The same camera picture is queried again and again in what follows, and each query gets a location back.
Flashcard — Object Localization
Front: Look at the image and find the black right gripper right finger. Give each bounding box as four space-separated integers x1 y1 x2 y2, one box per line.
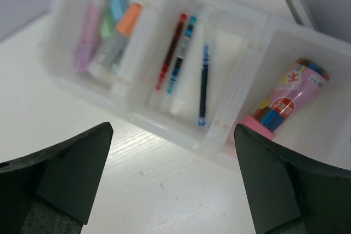
234 124 350 233

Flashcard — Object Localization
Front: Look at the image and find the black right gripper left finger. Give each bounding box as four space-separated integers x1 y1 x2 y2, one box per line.
1 122 114 233

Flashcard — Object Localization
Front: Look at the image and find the dark blue pen refill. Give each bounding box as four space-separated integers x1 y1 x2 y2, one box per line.
199 43 210 126

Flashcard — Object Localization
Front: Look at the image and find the orange highlighter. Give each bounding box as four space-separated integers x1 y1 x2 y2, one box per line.
88 2 143 78

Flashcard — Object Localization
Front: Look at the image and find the purple highlighter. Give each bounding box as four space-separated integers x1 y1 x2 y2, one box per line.
75 0 105 72

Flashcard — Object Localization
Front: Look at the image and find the green highlighter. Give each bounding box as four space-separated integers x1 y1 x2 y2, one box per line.
99 7 115 39

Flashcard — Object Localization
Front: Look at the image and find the light blue pen refill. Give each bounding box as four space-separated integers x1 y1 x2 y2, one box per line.
161 16 197 111

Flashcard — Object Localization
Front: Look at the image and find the red pen refill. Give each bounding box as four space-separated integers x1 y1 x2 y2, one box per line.
149 13 187 107

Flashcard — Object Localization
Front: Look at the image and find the blue highlighter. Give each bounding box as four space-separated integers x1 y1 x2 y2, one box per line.
109 0 128 23

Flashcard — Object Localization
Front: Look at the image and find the white three-compartment tray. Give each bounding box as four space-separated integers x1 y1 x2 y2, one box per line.
43 0 350 169

